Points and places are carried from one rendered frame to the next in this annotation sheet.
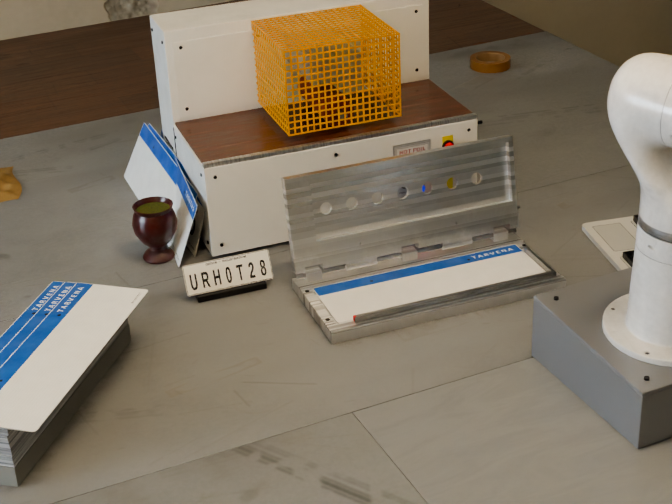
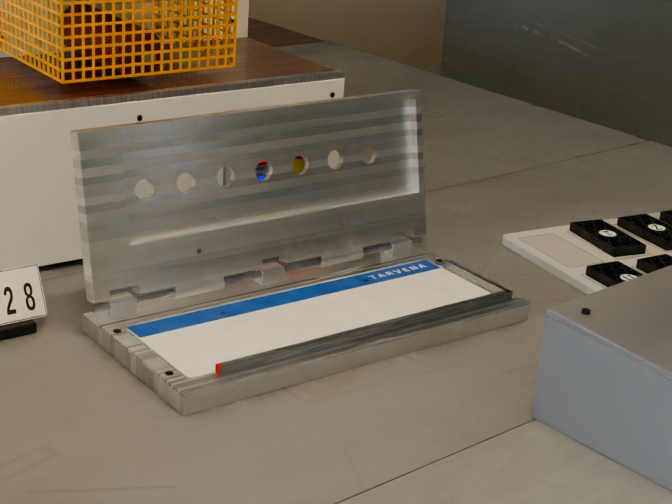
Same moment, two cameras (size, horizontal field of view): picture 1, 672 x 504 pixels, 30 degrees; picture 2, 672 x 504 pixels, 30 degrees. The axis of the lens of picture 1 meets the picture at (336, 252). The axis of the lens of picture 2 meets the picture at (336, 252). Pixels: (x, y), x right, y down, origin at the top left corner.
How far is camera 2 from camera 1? 0.97 m
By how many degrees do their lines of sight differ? 18
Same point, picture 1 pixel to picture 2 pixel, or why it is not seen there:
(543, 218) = (439, 231)
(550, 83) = (363, 88)
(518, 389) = (542, 472)
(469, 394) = (464, 486)
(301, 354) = (132, 435)
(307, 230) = (115, 225)
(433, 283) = (327, 314)
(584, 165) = (459, 171)
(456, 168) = (341, 136)
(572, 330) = (642, 358)
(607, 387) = not seen: outside the picture
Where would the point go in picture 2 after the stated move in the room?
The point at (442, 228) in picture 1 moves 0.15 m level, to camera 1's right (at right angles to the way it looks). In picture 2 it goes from (322, 231) to (444, 225)
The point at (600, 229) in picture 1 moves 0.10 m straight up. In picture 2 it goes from (531, 241) to (541, 167)
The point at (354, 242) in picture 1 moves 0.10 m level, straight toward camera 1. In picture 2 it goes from (190, 249) to (208, 287)
